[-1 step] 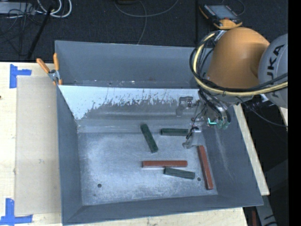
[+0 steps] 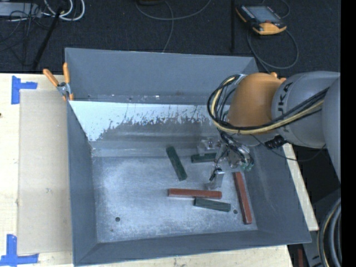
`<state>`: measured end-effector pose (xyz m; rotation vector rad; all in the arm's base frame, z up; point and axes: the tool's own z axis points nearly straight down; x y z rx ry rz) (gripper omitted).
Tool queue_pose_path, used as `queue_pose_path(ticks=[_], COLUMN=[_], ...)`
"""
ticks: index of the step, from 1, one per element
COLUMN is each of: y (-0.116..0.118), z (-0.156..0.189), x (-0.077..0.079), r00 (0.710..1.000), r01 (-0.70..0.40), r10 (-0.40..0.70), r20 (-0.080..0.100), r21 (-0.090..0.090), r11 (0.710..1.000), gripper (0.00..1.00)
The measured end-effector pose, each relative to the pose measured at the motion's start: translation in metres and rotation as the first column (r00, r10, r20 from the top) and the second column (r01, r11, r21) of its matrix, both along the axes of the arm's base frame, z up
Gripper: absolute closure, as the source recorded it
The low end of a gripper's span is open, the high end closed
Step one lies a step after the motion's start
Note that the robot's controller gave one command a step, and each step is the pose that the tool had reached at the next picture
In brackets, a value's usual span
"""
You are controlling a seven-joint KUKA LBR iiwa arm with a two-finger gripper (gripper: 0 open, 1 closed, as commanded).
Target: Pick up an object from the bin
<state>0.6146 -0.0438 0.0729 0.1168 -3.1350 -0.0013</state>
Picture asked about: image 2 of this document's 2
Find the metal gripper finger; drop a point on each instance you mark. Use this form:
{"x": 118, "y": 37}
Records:
{"x": 209, "y": 145}
{"x": 218, "y": 179}

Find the dark green flat block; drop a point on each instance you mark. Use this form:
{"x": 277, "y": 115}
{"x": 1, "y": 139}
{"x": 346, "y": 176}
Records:
{"x": 176, "y": 163}
{"x": 212, "y": 204}
{"x": 201, "y": 158}

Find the red-brown flat block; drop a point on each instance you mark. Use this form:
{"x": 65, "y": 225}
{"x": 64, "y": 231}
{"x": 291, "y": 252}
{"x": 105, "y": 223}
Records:
{"x": 242, "y": 197}
{"x": 194, "y": 193}

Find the grey metal bin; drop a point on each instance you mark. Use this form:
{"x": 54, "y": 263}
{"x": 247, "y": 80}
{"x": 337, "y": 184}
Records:
{"x": 155, "y": 193}

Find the pale flat board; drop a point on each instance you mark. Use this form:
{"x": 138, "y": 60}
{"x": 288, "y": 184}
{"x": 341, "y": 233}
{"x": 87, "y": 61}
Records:
{"x": 41, "y": 163}

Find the black cylinder on white bracket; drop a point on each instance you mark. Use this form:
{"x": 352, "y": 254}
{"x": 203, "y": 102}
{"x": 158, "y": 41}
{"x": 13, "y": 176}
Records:
{"x": 275, "y": 142}

